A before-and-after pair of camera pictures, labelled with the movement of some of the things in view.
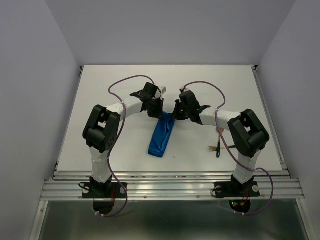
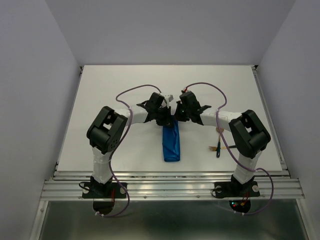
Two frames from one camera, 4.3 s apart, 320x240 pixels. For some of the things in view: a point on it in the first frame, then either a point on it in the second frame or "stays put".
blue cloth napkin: x=161 y=134 → x=171 y=142
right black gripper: x=175 y=111 stays put
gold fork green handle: x=214 y=148 stays put
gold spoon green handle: x=219 y=144 stays put
